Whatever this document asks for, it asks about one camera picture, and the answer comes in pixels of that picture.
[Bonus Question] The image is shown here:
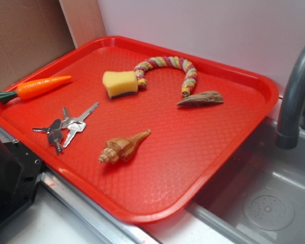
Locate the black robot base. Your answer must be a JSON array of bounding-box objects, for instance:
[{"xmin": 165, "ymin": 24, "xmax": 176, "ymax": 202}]
[{"xmin": 0, "ymin": 140, "xmax": 43, "ymax": 228}]

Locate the orange toy carrot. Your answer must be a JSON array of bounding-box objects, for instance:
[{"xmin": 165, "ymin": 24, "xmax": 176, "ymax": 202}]
[{"xmin": 0, "ymin": 75, "xmax": 72, "ymax": 104}]

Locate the red plastic tray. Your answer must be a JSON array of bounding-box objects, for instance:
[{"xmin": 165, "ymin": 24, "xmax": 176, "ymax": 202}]
[{"xmin": 0, "ymin": 37, "xmax": 279, "ymax": 224}]

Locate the brown spiral seashell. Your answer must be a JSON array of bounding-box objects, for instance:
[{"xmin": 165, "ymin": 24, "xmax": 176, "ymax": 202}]
[{"xmin": 98, "ymin": 129, "xmax": 151, "ymax": 165}]

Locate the yellow sponge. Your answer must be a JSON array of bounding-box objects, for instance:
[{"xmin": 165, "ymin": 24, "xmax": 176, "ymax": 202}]
[{"xmin": 102, "ymin": 71, "xmax": 138, "ymax": 99}]

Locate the brown wood piece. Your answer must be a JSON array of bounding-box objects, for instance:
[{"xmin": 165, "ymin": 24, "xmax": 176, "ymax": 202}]
[{"xmin": 177, "ymin": 91, "xmax": 224, "ymax": 107}]

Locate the silver key bunch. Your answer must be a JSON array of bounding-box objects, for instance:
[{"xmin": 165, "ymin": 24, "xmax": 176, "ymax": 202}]
[{"xmin": 32, "ymin": 102, "xmax": 99, "ymax": 155}]

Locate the light wooden board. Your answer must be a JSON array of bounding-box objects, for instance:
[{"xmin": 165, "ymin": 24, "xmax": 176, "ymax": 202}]
[{"xmin": 59, "ymin": 0, "xmax": 106, "ymax": 48}]

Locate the grey toy sink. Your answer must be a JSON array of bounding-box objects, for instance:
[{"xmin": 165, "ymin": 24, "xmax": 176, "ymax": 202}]
[{"xmin": 139, "ymin": 95, "xmax": 305, "ymax": 244}]

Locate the grey faucet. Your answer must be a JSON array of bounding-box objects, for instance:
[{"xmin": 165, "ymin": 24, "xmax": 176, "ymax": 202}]
[{"xmin": 275, "ymin": 47, "xmax": 305, "ymax": 149}]

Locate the brown cardboard panel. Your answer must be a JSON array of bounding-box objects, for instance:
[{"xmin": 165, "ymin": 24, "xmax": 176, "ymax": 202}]
[{"xmin": 0, "ymin": 1, "xmax": 75, "ymax": 91}]

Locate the multicolour twisted rope toy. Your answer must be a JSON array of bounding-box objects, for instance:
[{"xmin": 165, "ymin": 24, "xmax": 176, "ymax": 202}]
[{"xmin": 134, "ymin": 56, "xmax": 197, "ymax": 98}]

